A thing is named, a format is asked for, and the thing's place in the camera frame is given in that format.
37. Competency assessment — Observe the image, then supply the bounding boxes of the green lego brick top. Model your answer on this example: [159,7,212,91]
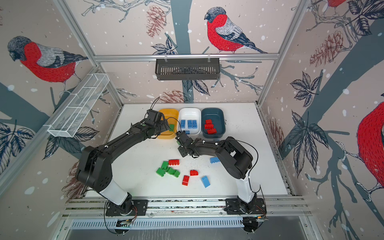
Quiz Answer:
[169,124,175,132]

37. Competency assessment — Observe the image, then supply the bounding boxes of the green lego brick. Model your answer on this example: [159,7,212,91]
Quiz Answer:
[161,161,169,172]
[173,170,180,178]
[166,167,175,175]
[156,168,166,177]
[169,124,175,132]

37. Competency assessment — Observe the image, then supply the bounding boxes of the yellow plastic bin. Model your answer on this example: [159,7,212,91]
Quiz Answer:
[158,109,179,140]

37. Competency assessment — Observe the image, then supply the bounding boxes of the white plastic bin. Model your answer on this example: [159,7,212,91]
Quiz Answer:
[178,108,202,136]

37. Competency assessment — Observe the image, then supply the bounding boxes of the dark teal plastic bin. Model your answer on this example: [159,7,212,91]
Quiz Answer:
[201,108,226,139]

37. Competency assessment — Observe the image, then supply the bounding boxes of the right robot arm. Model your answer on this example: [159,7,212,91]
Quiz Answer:
[176,131,255,204]

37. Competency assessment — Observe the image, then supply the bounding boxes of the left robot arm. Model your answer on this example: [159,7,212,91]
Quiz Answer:
[76,109,170,206]

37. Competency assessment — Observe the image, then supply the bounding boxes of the red lego brick studs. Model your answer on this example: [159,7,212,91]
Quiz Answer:
[168,159,180,166]

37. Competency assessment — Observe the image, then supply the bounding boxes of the red rounded lego brick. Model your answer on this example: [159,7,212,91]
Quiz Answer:
[190,170,199,176]

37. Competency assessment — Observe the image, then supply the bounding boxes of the green lego brick right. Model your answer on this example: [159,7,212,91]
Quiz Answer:
[173,170,180,178]

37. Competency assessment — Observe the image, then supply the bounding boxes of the green lego brick middle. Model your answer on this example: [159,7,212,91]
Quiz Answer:
[166,167,175,175]

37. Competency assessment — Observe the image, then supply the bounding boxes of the green lego brick centre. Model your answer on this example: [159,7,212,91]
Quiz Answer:
[161,161,169,172]

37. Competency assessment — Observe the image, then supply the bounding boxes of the red lego brick bottom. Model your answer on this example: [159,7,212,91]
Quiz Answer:
[182,175,190,186]

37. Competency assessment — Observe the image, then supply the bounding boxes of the green lego brick left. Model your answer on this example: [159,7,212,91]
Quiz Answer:
[156,168,166,177]

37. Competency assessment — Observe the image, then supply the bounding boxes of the light blue lego bottom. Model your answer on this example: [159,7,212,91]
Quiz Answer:
[201,176,211,188]

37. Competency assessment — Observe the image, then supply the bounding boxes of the black wall basket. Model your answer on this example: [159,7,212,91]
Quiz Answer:
[155,58,221,81]

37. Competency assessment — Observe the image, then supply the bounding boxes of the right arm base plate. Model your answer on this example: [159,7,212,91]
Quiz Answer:
[224,195,267,216]

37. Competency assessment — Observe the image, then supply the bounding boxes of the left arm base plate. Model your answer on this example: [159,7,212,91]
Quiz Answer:
[105,193,149,217]

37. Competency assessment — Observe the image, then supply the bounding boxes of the white wire mesh basket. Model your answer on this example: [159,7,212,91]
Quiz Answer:
[48,73,110,138]

